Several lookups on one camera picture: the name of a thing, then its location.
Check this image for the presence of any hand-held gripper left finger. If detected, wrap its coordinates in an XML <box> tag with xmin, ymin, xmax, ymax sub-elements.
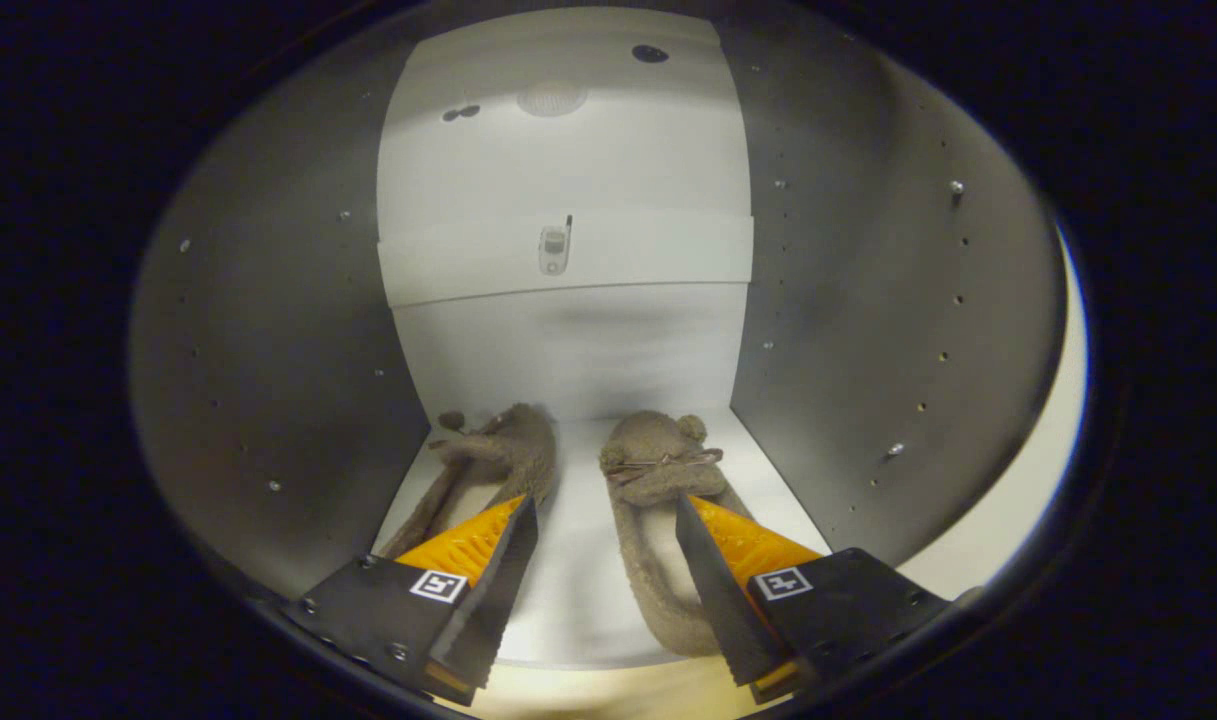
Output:
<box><xmin>283</xmin><ymin>493</ymin><xmax>539</xmax><ymax>706</ymax></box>

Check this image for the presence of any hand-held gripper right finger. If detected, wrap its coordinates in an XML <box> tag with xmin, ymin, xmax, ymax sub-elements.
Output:
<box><xmin>675</xmin><ymin>493</ymin><xmax>954</xmax><ymax>703</ymax></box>

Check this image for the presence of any brown plush shoe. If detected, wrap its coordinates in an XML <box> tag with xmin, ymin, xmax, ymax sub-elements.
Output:
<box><xmin>378</xmin><ymin>403</ymin><xmax>559</xmax><ymax>561</ymax></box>
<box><xmin>600</xmin><ymin>410</ymin><xmax>759</xmax><ymax>659</ymax></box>

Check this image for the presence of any grey shoe cabinet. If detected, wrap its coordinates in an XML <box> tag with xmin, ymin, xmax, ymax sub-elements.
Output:
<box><xmin>128</xmin><ymin>5</ymin><xmax>1069</xmax><ymax>671</ymax></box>

